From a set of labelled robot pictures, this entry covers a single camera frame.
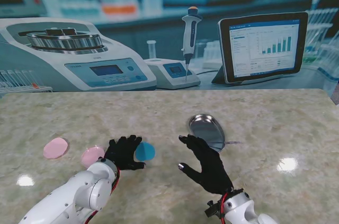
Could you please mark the pink culture dish lid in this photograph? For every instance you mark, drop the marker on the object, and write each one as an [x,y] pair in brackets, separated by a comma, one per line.
[55,148]

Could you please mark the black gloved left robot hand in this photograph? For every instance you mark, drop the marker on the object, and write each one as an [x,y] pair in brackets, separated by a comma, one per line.
[123,152]

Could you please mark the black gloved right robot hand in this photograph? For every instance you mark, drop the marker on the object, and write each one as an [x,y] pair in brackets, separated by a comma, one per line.
[209,168]

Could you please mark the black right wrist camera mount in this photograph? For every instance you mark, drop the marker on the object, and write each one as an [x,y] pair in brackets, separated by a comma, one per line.
[212,209]

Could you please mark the printed laboratory backdrop banner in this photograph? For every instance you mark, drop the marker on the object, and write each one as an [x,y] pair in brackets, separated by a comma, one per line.
[169,22]

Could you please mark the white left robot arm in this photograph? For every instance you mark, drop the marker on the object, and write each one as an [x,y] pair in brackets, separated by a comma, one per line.
[79,192]

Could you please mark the blue round dish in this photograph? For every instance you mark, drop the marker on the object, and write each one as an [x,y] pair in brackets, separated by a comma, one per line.
[147,152]
[91,156]

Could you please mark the kidney-shaped steel tray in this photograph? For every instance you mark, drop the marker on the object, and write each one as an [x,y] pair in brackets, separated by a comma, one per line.
[205,128]

